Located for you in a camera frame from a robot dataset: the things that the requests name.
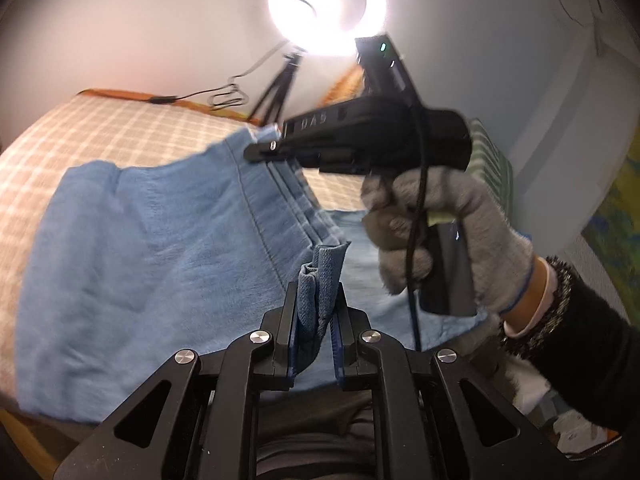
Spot person's right forearm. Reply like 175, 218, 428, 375
497, 255, 640, 433

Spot person's dark striped clothing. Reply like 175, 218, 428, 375
255, 390, 382, 480

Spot green striped pillow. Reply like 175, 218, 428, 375
467, 120, 515, 211

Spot person's right hand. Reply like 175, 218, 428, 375
361, 165, 535, 316

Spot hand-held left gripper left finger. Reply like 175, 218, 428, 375
52, 282, 301, 480

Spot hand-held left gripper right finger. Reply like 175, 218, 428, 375
331, 282, 572, 480

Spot orange patterned scarf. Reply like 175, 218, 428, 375
322, 65, 368, 106

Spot colourful patterned cloth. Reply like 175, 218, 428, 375
582, 152, 640, 306

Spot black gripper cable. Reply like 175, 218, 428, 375
406, 85, 431, 353

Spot blue denim pants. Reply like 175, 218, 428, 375
15, 127, 493, 423

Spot black mini tripod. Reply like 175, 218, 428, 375
247, 52, 303, 124

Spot black ring light cable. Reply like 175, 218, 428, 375
150, 42, 286, 111

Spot round ring light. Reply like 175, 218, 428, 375
267, 0, 388, 58

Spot checkered bed blanket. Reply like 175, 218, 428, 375
0, 90, 366, 411

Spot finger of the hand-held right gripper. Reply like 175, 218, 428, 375
243, 137, 321, 164

